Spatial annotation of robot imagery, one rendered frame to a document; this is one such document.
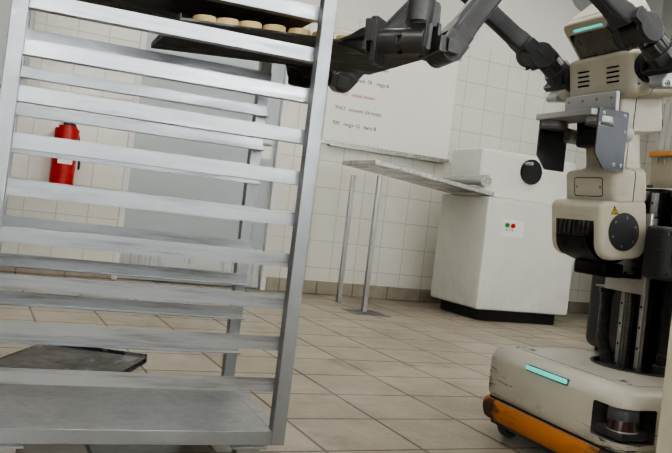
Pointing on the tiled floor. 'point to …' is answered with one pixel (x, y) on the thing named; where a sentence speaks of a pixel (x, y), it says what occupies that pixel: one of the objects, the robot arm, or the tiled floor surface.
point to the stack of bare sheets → (73, 359)
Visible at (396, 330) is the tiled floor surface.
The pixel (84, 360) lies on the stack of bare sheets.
